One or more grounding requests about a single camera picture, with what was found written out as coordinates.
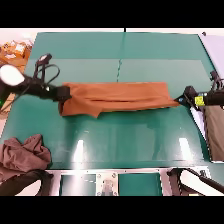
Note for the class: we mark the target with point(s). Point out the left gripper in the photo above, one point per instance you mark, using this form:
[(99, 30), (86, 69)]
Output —
[(63, 93)]

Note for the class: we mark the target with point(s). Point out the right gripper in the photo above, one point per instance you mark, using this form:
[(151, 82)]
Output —
[(190, 95)]

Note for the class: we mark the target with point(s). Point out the orange-brown garment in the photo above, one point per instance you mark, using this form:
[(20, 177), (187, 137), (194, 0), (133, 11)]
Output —
[(116, 96)]

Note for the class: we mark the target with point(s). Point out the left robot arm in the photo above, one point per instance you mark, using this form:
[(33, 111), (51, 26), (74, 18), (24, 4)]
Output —
[(26, 85)]

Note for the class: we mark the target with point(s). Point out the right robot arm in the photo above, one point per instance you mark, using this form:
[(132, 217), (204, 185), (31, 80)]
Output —
[(213, 99)]

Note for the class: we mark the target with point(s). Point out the olive grey garment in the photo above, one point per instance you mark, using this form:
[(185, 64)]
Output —
[(216, 130)]

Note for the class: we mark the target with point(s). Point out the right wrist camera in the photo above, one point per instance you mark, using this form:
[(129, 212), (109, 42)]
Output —
[(215, 80)]

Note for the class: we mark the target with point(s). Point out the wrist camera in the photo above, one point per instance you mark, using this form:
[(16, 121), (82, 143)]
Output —
[(44, 58), (215, 80)]

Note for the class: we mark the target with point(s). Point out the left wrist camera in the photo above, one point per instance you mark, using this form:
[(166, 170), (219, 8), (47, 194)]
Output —
[(44, 58)]

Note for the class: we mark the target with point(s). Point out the silver frame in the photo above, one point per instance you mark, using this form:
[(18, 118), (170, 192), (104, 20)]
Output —
[(106, 181)]

